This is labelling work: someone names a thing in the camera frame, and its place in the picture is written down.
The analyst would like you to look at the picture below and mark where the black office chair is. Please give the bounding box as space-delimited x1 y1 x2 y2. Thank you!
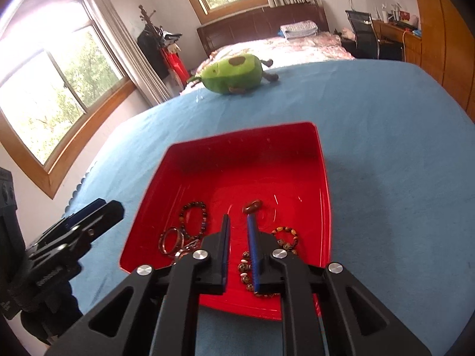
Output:
345 9 381 59

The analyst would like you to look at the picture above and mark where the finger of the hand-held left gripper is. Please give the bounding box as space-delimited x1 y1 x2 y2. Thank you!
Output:
63 198 108 228
70 200 125 243

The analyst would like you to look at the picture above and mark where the long beige curtain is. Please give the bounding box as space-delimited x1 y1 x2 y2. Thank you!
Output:
80 0 171 106

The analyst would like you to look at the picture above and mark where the blue tablecloth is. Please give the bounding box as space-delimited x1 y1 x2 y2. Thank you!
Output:
65 60 475 356

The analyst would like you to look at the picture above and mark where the metal keychain with rings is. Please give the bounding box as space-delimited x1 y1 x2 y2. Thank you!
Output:
171 238 203 266

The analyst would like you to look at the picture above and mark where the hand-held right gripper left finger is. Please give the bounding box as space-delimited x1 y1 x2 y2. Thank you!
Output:
46 213 232 356

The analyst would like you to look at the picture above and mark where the person's left hand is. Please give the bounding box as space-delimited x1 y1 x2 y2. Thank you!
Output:
20 282 84 345

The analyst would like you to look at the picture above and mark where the wooden wardrobe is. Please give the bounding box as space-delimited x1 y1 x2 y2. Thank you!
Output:
406 0 475 123

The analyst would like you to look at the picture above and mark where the folded grey blanket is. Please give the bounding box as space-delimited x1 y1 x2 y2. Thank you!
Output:
279 20 320 39

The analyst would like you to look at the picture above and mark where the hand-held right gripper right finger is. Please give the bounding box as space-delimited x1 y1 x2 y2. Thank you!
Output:
247 215 433 356

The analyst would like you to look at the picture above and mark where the wooden desk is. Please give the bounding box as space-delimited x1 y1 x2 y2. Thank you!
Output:
373 18 424 63

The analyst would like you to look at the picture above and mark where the red plastic tray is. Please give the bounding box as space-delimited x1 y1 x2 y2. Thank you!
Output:
119 121 333 321

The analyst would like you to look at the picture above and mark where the large wooden frame window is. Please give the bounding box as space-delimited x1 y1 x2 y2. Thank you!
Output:
0 0 136 199

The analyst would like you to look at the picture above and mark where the brown wooden bead bracelet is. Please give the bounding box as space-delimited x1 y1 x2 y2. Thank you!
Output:
237 225 300 298

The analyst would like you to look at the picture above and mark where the small dark bead bracelet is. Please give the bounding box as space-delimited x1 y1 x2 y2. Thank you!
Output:
179 201 207 238

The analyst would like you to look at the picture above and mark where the black jacket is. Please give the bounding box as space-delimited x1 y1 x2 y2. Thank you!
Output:
137 28 171 80

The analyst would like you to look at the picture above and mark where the red garment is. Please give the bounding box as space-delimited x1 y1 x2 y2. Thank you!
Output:
160 46 194 88

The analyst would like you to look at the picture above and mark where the dark wooden bed headboard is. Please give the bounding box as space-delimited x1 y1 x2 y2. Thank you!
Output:
197 0 330 58

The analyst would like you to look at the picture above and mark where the green avocado plush toy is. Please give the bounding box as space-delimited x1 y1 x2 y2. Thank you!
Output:
187 54 280 95

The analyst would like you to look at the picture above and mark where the floral bed sheet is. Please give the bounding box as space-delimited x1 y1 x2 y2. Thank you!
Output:
180 31 357 95

